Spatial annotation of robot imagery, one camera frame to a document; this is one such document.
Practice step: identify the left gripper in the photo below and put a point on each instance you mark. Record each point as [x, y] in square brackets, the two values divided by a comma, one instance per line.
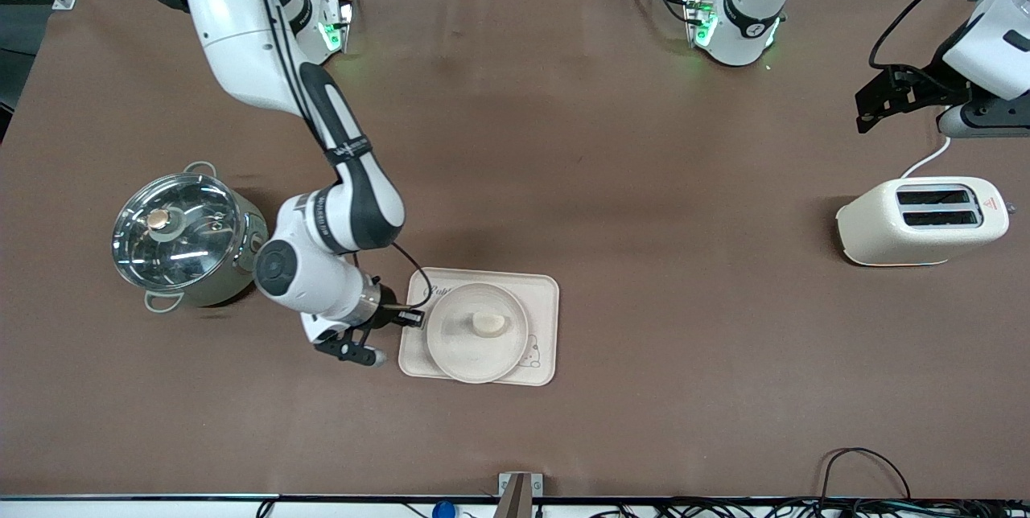
[925, 86]

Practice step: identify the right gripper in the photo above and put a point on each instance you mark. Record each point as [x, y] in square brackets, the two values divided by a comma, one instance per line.
[386, 302]

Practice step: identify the cream round plate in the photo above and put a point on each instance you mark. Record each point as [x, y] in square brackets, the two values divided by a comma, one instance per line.
[467, 353]

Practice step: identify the pale steamed bun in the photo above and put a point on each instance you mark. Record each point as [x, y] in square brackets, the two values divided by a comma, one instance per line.
[489, 325]

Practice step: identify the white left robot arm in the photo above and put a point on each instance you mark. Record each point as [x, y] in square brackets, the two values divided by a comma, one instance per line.
[744, 19]

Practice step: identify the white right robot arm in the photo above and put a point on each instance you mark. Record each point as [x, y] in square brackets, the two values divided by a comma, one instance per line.
[241, 19]

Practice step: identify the cream rabbit print tray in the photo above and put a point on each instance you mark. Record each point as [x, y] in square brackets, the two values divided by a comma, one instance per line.
[547, 293]

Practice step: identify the cream two-slot toaster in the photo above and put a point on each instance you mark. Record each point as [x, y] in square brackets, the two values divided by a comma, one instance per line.
[909, 236]

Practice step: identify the grey electric cooking pot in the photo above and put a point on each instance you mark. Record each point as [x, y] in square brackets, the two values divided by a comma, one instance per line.
[233, 277]

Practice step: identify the blue round object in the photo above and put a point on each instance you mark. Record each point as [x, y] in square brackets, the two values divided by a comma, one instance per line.
[443, 510]

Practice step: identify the glass pot lid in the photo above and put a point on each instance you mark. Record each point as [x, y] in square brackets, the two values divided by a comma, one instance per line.
[181, 236]

